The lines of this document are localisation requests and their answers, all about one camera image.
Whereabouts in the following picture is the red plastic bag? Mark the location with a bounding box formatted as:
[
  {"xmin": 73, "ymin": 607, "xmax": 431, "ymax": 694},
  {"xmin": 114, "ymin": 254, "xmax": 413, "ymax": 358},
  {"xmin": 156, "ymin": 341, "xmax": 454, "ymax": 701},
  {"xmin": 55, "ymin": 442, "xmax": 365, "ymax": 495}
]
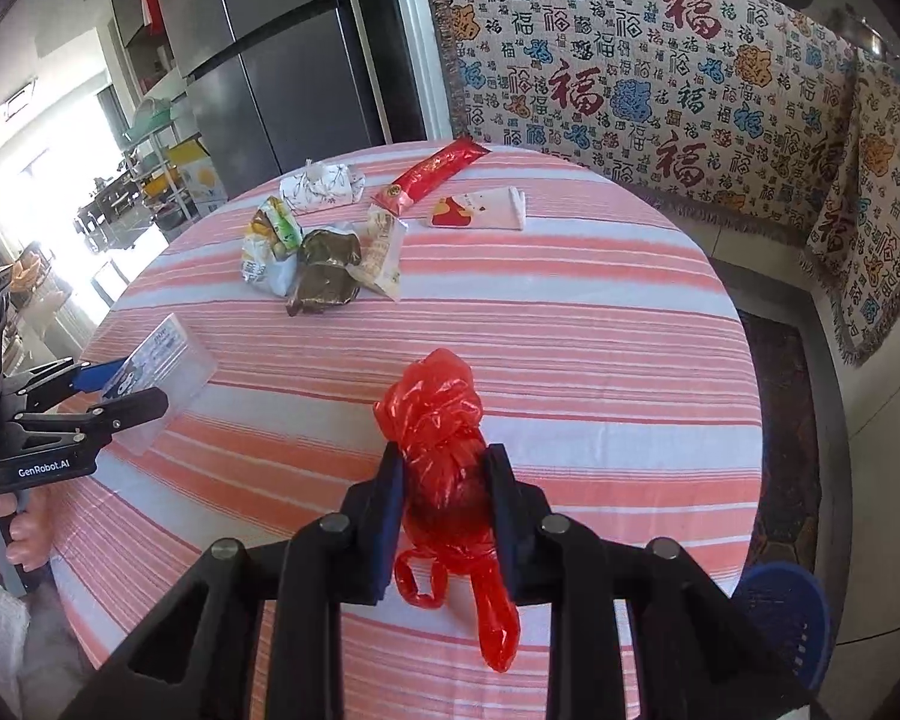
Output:
[{"xmin": 374, "ymin": 348, "xmax": 521, "ymax": 673}]

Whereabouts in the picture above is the green yellow snack bag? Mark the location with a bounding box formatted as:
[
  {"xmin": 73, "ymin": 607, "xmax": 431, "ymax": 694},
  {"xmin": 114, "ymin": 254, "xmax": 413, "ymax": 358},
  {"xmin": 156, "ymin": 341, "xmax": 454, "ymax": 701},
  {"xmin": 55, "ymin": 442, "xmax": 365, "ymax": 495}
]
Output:
[{"xmin": 240, "ymin": 197, "xmax": 304, "ymax": 298}]

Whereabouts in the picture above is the hexagon patterned floor mat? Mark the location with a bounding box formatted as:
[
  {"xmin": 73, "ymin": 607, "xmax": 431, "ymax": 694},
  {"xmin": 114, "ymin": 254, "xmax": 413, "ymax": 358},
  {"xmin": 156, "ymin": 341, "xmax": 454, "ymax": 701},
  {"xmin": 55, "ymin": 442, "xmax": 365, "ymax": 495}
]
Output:
[{"xmin": 740, "ymin": 312, "xmax": 821, "ymax": 572}]

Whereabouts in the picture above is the white red paper packet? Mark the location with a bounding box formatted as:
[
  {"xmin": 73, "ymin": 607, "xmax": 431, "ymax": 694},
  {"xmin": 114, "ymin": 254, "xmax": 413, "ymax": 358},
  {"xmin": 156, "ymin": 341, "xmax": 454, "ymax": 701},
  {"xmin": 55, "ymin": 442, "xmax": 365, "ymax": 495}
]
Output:
[{"xmin": 429, "ymin": 187, "xmax": 526, "ymax": 231}]

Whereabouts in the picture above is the long red snack wrapper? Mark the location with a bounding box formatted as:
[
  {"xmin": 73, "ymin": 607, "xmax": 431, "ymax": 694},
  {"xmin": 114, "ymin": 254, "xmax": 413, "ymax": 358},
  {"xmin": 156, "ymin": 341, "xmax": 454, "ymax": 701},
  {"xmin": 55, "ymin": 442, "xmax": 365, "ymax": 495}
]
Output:
[{"xmin": 374, "ymin": 138, "xmax": 489, "ymax": 216}]

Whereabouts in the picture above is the grey refrigerator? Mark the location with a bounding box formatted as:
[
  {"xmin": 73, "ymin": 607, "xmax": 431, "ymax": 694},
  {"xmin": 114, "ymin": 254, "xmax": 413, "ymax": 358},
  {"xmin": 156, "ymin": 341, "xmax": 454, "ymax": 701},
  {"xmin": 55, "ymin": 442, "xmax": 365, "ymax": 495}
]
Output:
[{"xmin": 159, "ymin": 0, "xmax": 383, "ymax": 197}]

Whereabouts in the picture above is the clear plastic cartoon box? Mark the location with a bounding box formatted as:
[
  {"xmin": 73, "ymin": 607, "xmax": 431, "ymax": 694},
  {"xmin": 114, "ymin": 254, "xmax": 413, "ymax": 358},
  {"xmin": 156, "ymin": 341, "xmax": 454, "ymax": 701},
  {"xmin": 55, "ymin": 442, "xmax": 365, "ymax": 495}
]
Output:
[{"xmin": 100, "ymin": 314, "xmax": 217, "ymax": 455}]

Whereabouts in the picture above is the pink striped tablecloth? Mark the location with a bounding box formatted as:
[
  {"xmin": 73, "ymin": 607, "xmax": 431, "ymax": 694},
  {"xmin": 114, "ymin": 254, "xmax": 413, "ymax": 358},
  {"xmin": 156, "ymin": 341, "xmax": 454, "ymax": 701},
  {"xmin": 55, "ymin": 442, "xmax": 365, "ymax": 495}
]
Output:
[{"xmin": 52, "ymin": 146, "xmax": 763, "ymax": 674}]

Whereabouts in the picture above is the beige snack wrapper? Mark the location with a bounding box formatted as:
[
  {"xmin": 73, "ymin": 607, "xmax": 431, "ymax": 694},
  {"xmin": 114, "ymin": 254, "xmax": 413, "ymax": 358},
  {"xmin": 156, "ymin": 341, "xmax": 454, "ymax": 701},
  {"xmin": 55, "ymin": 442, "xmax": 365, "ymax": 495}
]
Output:
[{"xmin": 346, "ymin": 205, "xmax": 408, "ymax": 302}]

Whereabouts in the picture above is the white floral tissue pack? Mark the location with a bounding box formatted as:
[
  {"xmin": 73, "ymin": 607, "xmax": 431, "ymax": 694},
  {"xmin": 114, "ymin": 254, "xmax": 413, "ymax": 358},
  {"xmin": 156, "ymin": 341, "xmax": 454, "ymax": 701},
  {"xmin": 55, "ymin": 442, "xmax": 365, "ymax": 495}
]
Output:
[{"xmin": 279, "ymin": 161, "xmax": 365, "ymax": 215}]

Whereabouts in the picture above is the metal storage rack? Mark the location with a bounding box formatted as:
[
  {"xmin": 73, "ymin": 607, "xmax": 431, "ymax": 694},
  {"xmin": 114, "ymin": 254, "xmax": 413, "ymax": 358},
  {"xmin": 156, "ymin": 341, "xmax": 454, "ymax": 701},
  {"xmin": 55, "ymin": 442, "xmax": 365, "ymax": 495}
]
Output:
[{"xmin": 88, "ymin": 88, "xmax": 227, "ymax": 242}]

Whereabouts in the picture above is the person's left hand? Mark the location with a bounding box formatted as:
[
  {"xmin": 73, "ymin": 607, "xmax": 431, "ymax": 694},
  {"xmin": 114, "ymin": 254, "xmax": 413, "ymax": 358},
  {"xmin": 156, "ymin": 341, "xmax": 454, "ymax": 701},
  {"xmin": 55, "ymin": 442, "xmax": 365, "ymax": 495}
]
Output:
[{"xmin": 0, "ymin": 488, "xmax": 53, "ymax": 572}]

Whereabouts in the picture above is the patterned fu character blanket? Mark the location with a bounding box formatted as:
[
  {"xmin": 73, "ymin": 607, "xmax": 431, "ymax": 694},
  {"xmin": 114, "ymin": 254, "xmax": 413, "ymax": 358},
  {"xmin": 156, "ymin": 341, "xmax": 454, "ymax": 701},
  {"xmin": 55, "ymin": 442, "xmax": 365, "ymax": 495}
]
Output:
[{"xmin": 429, "ymin": 0, "xmax": 859, "ymax": 242}]

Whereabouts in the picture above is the steel pot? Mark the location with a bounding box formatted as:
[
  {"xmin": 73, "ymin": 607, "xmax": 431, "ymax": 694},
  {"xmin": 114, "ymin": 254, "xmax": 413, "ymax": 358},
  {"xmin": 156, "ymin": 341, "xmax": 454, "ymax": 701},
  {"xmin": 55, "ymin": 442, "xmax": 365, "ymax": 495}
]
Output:
[{"xmin": 824, "ymin": 4, "xmax": 900, "ymax": 62}]

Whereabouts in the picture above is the dark gold crumpled wrapper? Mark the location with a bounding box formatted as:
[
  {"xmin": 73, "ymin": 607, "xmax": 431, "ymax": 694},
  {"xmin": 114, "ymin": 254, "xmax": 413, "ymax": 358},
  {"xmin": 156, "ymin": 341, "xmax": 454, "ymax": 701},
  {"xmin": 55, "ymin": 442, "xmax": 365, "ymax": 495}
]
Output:
[{"xmin": 286, "ymin": 227, "xmax": 362, "ymax": 316}]

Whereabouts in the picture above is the blue plastic trash basket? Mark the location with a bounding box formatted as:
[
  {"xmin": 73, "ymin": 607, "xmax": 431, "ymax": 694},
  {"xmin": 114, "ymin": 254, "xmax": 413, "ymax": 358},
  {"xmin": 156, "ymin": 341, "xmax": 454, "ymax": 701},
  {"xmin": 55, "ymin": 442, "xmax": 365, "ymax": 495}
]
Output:
[{"xmin": 731, "ymin": 562, "xmax": 832, "ymax": 692}]

